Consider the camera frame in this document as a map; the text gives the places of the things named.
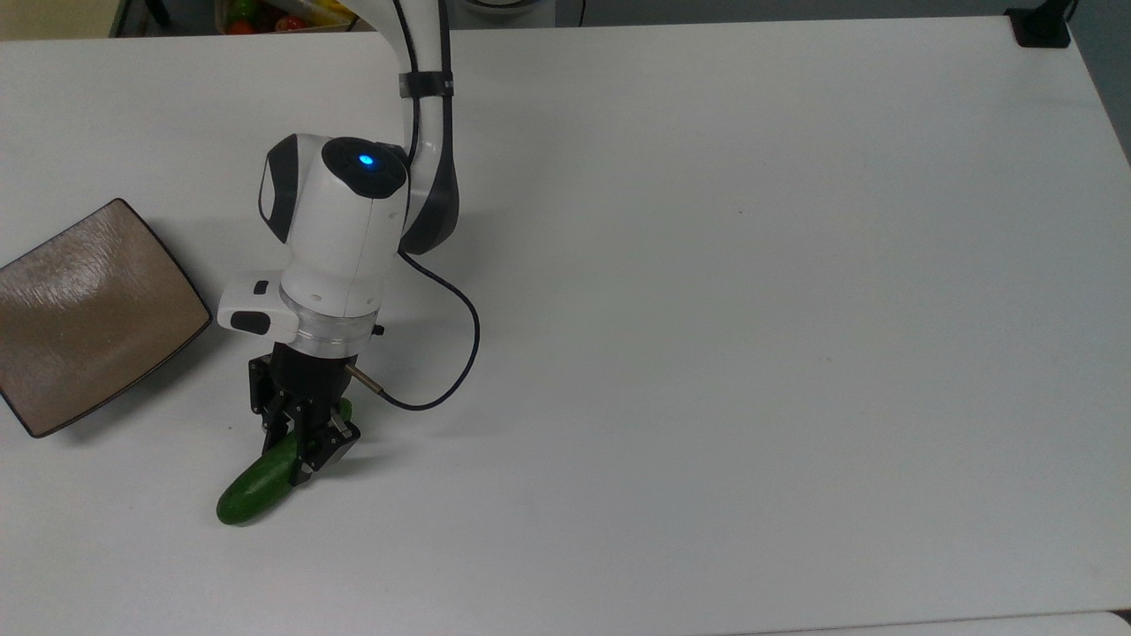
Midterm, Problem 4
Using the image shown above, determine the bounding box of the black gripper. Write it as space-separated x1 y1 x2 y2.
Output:
247 340 363 488

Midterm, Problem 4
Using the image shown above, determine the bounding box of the green cucumber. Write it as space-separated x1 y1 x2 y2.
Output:
216 398 354 527

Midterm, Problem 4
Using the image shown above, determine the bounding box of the brown square ceramic plate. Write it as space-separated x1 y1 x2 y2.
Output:
0 198 214 439

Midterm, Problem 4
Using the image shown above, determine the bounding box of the box of colourful toy fruit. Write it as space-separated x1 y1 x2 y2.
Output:
214 0 360 35

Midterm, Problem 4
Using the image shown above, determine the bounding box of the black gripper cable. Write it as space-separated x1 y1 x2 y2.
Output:
346 0 482 413

